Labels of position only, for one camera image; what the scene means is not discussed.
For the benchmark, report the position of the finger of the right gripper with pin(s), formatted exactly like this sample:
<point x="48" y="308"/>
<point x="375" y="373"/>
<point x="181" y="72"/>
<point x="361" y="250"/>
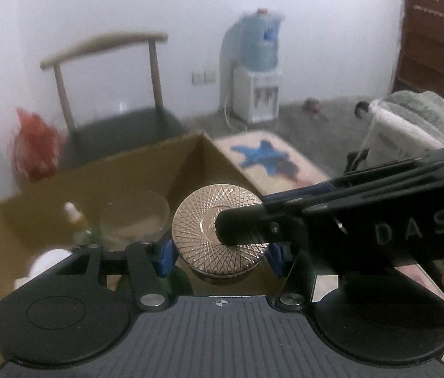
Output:
<point x="296" y="221"/>
<point x="390" y="173"/>

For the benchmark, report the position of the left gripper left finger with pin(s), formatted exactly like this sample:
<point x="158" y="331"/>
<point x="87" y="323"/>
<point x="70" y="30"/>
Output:
<point x="148" y="290"/>

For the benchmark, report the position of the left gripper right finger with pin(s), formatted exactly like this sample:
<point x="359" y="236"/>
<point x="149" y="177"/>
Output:
<point x="296" y="270"/>

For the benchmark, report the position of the gold patterned round tin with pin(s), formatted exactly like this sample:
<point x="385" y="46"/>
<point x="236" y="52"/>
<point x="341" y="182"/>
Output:
<point x="194" y="234"/>

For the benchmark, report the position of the clear glass bowl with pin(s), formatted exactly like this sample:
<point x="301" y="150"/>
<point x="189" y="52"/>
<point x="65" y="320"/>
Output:
<point x="138" y="216"/>

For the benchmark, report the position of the grey white blanket pile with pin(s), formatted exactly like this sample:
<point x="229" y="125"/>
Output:
<point x="403" y="125"/>

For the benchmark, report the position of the floor rug blue pattern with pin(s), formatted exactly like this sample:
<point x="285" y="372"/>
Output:
<point x="270" y="163"/>

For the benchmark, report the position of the green dropper bottle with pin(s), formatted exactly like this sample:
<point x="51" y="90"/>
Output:
<point x="82" y="233"/>

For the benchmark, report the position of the brown cardboard box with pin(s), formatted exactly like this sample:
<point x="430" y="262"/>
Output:
<point x="196" y="338"/>

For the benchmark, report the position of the white pill bottle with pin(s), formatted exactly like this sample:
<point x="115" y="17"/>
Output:
<point x="43" y="263"/>

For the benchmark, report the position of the white water dispenser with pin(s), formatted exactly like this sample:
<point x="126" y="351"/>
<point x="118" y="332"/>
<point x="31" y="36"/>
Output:
<point x="255" y="95"/>

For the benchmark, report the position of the brown wooden door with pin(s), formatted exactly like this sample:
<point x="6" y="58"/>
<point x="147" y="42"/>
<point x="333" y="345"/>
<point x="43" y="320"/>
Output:
<point x="420" y="64"/>

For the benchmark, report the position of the red plastic bag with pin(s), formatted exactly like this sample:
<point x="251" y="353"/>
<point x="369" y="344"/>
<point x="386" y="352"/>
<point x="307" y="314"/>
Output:
<point x="36" y="147"/>

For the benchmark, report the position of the blue water jug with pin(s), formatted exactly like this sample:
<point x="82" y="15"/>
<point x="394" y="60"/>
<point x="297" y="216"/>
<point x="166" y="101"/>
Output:
<point x="252" y="41"/>

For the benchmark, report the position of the white wall socket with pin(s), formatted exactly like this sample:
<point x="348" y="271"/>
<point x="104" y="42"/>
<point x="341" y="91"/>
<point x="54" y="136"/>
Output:
<point x="204" y="77"/>

